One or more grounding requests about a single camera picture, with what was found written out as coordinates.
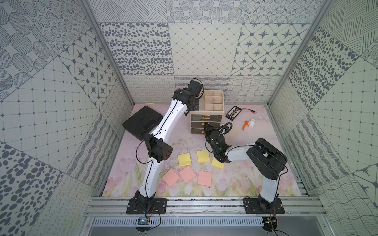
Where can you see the yellow sticky pad right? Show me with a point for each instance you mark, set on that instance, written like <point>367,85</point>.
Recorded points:
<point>217,164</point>

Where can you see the pink sticky pad left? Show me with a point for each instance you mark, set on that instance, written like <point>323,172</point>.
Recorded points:
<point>171,177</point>

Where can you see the pink sticky pad right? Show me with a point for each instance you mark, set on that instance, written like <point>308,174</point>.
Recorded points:
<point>204,178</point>

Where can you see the black battery holder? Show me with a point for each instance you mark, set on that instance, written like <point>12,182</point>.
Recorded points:
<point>235,111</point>

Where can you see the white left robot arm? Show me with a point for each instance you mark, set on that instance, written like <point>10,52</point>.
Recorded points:
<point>159,150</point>

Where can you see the yellow sticky pad left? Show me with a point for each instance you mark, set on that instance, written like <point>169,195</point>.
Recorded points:
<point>184,160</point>

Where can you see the white glue bottle orange cap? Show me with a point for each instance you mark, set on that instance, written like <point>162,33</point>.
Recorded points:
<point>251,123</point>

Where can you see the yellow sticky pad middle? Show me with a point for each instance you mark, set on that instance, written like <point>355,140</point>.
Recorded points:
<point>203,156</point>

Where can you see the yellow sticky pad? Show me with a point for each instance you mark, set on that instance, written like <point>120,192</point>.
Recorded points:
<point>203,156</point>
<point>217,164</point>
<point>184,160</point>

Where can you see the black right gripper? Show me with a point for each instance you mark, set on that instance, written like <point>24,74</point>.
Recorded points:
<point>209,130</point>

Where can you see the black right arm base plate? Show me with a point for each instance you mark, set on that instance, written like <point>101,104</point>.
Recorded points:
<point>254,206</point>

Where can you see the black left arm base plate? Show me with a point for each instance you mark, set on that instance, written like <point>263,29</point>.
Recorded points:
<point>155,206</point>

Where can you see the black plastic tool case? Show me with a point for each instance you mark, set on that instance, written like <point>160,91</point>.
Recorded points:
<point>142,122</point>

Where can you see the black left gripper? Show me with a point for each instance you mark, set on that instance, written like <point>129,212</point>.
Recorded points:
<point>193,104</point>

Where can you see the beige drawer organizer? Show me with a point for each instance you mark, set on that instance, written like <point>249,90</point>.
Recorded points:
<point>211,103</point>

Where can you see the translucent drawer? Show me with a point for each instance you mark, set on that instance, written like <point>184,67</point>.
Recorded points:
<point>202,124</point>
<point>197,131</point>
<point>206,118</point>

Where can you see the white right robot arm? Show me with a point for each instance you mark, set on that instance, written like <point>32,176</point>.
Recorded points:
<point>270,162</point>

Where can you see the floral pink table mat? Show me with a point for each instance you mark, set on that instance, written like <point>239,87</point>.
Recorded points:
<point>240,178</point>

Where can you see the aluminium mounting rail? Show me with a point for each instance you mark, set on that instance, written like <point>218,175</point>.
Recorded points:
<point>189,211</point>

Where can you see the pink sticky pad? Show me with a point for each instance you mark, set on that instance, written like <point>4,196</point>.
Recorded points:
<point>187,174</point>
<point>204,178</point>
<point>171,177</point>

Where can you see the pink sticky pad middle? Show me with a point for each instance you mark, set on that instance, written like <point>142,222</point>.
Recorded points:
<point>187,174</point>

